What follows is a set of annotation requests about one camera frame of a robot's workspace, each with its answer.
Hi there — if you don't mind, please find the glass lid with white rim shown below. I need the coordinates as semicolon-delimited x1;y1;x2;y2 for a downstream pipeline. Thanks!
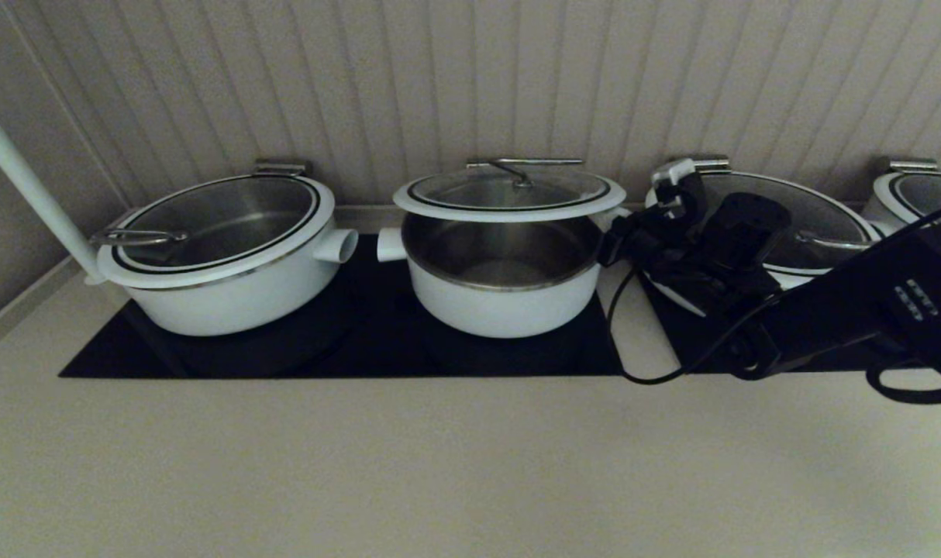
91;177;336;291
645;169;878;278
874;172;941;233
393;159;628;224

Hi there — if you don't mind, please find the black glass cooktop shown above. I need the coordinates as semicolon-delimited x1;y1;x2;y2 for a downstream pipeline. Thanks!
637;275;905;374
58;236;624;379

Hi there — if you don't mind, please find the white pole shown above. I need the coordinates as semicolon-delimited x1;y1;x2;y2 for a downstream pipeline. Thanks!
0;91;109;288

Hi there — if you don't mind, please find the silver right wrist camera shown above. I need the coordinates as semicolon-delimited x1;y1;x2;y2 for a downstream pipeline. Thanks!
651;157;700;188

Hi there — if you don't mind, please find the black cable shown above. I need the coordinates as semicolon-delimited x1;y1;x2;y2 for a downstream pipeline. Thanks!
606;200;941;386
866;360;941;405

